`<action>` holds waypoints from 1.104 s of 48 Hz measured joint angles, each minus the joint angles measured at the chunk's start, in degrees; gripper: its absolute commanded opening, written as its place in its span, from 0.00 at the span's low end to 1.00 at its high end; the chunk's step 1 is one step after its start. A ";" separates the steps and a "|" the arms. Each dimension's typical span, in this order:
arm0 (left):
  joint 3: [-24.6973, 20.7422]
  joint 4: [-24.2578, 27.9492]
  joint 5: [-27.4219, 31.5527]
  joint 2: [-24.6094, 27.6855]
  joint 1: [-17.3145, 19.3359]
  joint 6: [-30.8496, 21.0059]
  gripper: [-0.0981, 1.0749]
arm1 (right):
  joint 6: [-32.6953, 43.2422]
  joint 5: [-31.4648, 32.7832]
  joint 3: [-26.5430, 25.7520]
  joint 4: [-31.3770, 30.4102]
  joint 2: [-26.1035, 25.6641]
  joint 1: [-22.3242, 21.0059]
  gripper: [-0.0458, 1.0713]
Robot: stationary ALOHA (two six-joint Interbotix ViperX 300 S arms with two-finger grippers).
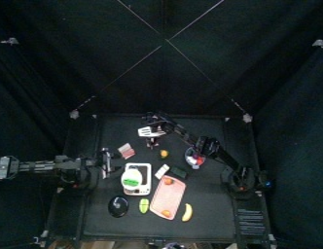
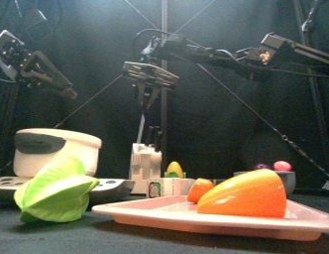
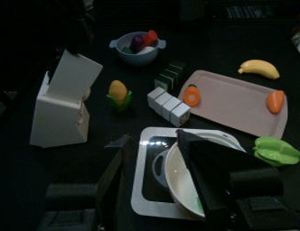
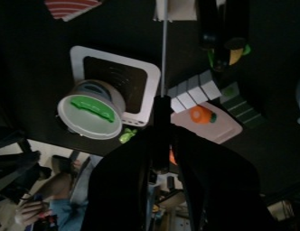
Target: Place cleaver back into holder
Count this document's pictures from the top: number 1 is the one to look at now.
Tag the green toy pea pod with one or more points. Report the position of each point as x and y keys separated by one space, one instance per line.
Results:
x=144 y=206

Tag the grey metal frame bracket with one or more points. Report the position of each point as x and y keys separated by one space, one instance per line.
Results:
x=75 y=114
x=247 y=118
x=12 y=41
x=319 y=43

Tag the pink cutting board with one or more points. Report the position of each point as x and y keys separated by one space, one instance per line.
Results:
x=168 y=197

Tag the pale blue bowl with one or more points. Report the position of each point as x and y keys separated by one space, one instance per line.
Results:
x=192 y=159

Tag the pink white striped toy block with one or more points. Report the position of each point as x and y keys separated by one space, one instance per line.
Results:
x=127 y=150

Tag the red toy piece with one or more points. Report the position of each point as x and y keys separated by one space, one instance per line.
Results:
x=200 y=161

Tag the black round bowl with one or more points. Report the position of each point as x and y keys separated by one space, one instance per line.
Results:
x=119 y=206

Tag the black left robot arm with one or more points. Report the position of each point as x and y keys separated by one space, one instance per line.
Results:
x=38 y=166

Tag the small orange yellow toy fruit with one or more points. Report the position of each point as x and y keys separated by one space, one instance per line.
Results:
x=164 y=153

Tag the dark green knife holder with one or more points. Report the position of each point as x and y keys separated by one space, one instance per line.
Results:
x=179 y=172

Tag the white rectangular box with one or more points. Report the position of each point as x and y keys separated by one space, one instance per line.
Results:
x=162 y=171

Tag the orange carrot tip half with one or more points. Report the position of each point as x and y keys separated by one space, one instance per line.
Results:
x=167 y=213

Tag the yellow toy banana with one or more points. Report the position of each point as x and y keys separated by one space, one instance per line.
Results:
x=188 y=212

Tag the white kitchen scale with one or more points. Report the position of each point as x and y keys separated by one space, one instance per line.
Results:
x=141 y=189

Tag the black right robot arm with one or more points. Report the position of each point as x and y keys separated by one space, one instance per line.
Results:
x=223 y=157

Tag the white round container green label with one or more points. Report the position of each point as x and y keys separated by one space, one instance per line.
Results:
x=132 y=178

